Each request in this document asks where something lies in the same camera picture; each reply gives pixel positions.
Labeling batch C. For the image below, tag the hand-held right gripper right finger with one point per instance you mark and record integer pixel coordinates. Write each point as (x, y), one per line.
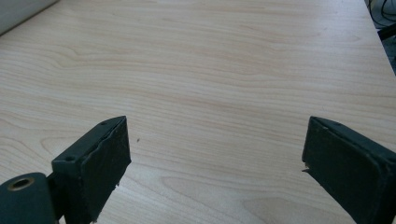
(351, 165)

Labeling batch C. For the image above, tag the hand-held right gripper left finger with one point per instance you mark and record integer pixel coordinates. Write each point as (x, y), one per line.
(93, 174)

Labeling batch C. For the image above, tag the black stand foot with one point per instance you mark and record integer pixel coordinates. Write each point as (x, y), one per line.
(387, 32)

